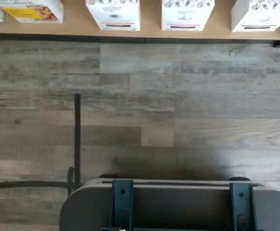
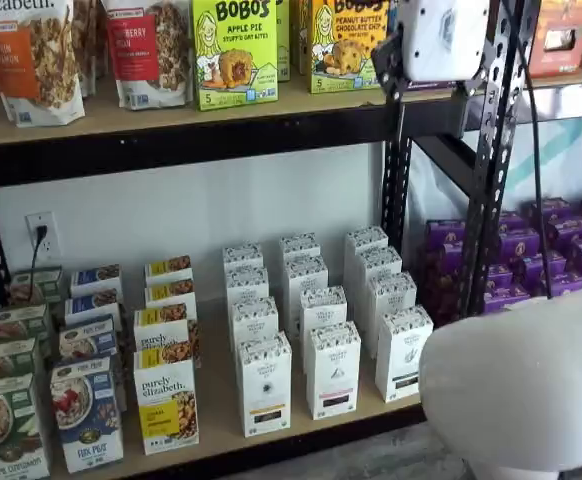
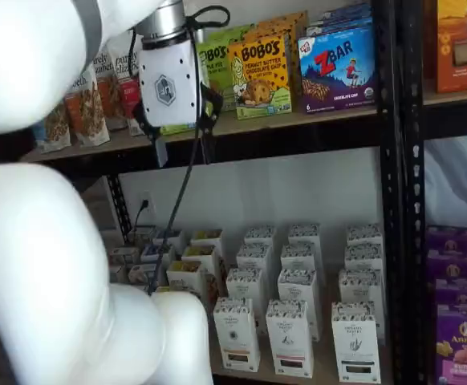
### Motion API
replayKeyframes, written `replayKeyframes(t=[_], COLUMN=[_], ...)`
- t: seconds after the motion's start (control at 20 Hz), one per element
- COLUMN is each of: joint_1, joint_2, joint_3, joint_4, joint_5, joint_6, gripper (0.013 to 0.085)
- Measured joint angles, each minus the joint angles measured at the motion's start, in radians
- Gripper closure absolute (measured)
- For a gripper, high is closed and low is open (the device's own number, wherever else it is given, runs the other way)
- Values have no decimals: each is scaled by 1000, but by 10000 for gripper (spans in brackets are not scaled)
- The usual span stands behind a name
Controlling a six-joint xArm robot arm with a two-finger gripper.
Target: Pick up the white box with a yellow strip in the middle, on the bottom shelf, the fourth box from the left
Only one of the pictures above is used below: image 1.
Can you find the white box pink strip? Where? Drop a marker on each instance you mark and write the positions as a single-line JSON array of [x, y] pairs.
[[185, 14]]

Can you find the white box black strip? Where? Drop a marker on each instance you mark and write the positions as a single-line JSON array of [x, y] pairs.
[[258, 16]]

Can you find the white box yellow strip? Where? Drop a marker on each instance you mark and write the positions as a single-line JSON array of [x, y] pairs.
[[116, 14]]

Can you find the black metal shelf frame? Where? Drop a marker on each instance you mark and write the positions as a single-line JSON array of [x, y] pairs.
[[58, 36]]

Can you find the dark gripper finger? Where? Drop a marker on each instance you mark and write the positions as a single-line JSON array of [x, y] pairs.
[[122, 204], [242, 207]]

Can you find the purely elizabeth yellow box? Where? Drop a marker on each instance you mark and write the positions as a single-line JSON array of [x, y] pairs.
[[34, 13]]

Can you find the wooden shelf board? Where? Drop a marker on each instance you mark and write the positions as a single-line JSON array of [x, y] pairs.
[[75, 26]]

